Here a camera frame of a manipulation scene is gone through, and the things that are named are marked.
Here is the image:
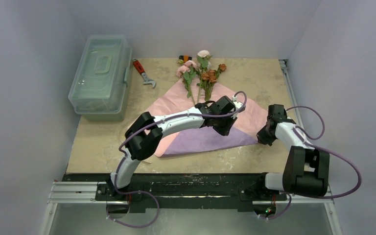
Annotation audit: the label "pink purple wrapping paper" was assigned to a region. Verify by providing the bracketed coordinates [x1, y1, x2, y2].
[146, 81, 267, 157]

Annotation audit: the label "white and orange rose stems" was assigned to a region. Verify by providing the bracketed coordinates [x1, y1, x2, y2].
[196, 50, 227, 101]

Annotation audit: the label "pink rose stem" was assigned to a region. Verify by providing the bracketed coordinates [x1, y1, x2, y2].
[176, 59, 199, 105]

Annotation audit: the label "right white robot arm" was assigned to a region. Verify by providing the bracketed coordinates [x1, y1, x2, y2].
[255, 104, 330, 199]

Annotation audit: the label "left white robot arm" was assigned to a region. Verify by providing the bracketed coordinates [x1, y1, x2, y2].
[107, 95, 247, 200]

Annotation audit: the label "small orange black tool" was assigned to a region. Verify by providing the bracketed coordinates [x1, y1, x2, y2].
[178, 55, 192, 64]

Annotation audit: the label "clear plastic storage box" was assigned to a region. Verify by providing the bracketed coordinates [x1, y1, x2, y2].
[68, 34, 132, 116]

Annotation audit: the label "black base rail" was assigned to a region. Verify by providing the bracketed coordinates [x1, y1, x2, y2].
[62, 173, 290, 215]

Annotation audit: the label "orange handled adjustable wrench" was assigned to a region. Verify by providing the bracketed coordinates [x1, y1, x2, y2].
[132, 59, 156, 89]

